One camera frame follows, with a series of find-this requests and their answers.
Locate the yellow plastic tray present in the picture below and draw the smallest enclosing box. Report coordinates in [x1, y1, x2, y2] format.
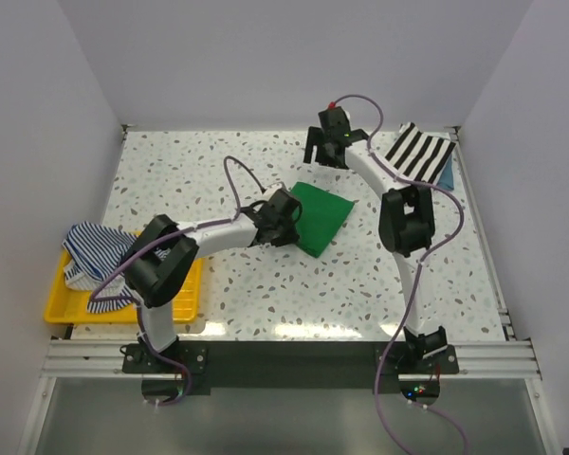
[44, 248, 203, 325]

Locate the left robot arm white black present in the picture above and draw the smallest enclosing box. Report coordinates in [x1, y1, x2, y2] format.
[120, 188, 303, 372]

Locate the blue folded tank top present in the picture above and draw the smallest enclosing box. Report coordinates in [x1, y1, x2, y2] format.
[436, 156, 454, 192]

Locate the aluminium front rail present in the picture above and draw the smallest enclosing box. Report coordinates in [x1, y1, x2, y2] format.
[41, 339, 541, 379]

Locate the black white striped folded top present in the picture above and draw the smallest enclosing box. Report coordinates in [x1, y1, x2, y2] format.
[385, 122, 456, 184]

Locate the green tank top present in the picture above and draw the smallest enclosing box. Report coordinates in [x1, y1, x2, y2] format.
[291, 182, 355, 258]

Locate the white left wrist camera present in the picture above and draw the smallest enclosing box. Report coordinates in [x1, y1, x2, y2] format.
[260, 181, 286, 201]

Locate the blue white striped tank top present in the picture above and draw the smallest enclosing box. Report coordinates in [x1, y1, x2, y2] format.
[63, 222, 141, 314]

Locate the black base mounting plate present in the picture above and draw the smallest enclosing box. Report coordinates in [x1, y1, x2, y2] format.
[119, 341, 460, 400]

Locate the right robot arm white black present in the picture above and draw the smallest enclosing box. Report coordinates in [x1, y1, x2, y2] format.
[303, 103, 447, 373]

